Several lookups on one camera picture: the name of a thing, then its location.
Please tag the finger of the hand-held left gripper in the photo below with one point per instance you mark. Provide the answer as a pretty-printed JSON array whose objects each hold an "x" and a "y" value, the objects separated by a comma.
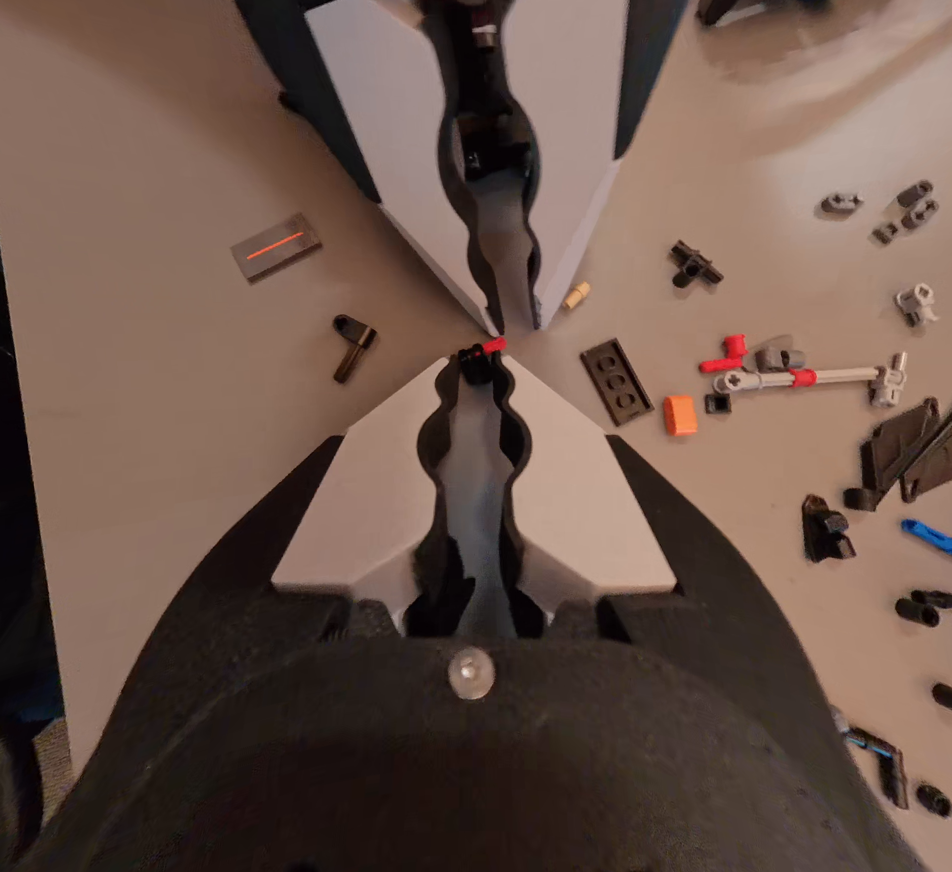
[
  {"x": 387, "y": 106},
  {"x": 580, "y": 69}
]

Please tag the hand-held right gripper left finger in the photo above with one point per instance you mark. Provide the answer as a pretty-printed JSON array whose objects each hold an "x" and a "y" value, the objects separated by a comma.
[{"x": 357, "y": 515}]

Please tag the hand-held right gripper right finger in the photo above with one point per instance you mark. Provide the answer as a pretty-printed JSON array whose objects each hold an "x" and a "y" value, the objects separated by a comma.
[{"x": 587, "y": 515}]

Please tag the small black lego piece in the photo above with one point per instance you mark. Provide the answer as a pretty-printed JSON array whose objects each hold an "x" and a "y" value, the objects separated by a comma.
[{"x": 476, "y": 363}]

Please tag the red lego pin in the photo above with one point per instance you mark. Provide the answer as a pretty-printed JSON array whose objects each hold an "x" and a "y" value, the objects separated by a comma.
[{"x": 492, "y": 345}]

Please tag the black lego panel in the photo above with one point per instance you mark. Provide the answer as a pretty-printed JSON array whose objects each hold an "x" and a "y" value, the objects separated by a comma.
[{"x": 892, "y": 452}]

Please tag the black lego plate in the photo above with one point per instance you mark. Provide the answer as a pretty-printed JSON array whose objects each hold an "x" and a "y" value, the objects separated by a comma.
[{"x": 616, "y": 381}]

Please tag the dark lego tile red stripe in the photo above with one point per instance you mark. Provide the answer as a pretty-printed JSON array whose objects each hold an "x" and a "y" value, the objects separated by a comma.
[{"x": 277, "y": 247}]

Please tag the small beige lego piece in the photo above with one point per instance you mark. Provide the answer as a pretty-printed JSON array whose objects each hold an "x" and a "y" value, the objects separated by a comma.
[{"x": 576, "y": 296}]

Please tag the black lego pin connector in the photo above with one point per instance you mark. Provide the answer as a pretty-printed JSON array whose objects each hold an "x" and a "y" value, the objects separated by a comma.
[{"x": 695, "y": 266}]

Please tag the scattered lego pieces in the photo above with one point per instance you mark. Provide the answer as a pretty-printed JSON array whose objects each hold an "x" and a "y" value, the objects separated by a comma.
[{"x": 840, "y": 374}]

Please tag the grey lego connector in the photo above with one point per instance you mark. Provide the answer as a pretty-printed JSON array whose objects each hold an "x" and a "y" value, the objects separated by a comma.
[
  {"x": 885, "y": 232},
  {"x": 918, "y": 206},
  {"x": 840, "y": 203}
]

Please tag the black connector with axle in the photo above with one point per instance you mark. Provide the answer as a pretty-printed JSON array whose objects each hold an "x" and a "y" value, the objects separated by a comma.
[{"x": 355, "y": 345}]

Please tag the person's blue jeans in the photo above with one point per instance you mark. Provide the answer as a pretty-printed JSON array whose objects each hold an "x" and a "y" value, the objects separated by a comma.
[{"x": 15, "y": 626}]

